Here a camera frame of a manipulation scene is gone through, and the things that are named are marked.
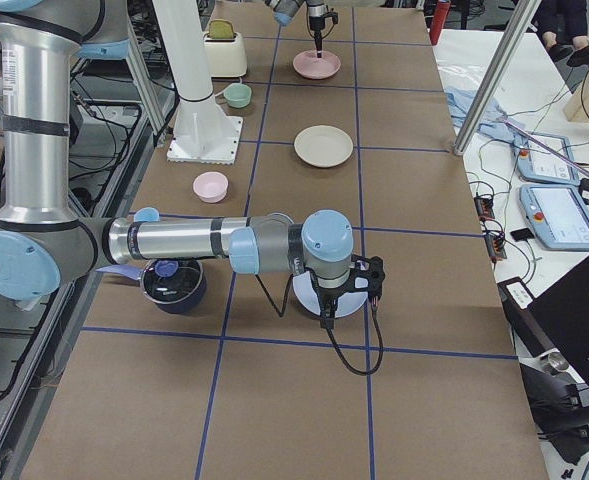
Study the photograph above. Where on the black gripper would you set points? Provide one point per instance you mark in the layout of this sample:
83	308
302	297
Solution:
328	296
316	23

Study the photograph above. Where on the pink plate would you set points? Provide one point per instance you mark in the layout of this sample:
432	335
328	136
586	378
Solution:
308	65

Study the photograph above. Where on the blue plate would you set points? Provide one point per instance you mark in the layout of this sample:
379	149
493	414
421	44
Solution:
348	303

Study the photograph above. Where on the cream toaster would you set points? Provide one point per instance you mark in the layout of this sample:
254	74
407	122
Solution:
225	50

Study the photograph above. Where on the green bowl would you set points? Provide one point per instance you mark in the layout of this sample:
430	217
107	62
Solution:
237	95

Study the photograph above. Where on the cream plate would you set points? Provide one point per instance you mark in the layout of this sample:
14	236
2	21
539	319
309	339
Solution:
323	146

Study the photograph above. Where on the red bottle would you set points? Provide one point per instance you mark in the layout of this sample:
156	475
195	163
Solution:
439	18

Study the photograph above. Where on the dark pot with glass lid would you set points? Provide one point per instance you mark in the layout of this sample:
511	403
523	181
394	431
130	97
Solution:
174	286

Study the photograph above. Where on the pink bowl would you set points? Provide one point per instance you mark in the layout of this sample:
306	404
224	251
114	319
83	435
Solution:
211	186

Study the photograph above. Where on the black box with label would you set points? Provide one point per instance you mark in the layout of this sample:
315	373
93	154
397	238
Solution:
517	301

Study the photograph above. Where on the light blue cup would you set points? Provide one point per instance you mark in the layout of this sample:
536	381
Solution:
146	214

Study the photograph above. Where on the small metal cup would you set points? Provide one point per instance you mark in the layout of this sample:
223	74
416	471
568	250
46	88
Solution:
553	363

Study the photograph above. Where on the far teach pendant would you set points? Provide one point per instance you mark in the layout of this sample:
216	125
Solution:
535	164

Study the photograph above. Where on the teach pendant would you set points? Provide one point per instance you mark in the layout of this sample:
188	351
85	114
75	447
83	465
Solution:
557	216
535	164

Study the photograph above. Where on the black laptop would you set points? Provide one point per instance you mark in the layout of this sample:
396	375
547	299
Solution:
562	312

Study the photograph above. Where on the near teach pendant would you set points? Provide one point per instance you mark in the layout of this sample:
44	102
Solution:
557	216

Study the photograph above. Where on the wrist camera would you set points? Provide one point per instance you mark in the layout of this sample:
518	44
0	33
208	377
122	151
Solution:
366	275

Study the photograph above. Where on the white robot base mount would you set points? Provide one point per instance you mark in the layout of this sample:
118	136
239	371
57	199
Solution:
202	132

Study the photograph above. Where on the aluminium frame post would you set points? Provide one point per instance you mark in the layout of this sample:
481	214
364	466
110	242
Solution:
507	46

